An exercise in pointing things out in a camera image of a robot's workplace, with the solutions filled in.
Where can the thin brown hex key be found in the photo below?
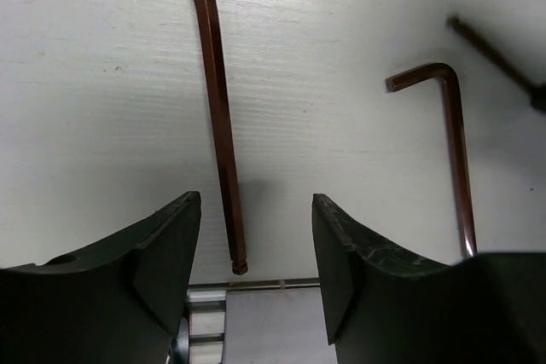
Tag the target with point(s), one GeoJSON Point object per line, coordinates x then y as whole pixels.
{"type": "Point", "coordinates": [535, 91]}

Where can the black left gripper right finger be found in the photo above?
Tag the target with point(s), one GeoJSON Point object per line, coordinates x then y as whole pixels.
{"type": "Point", "coordinates": [383, 303]}

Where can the medium brown hex key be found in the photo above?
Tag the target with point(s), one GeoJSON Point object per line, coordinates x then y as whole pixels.
{"type": "Point", "coordinates": [449, 85]}

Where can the large brown hex key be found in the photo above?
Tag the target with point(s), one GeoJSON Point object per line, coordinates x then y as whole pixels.
{"type": "Point", "coordinates": [218, 101]}

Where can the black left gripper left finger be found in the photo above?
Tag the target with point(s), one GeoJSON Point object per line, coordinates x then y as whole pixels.
{"type": "Point", "coordinates": [118, 300]}

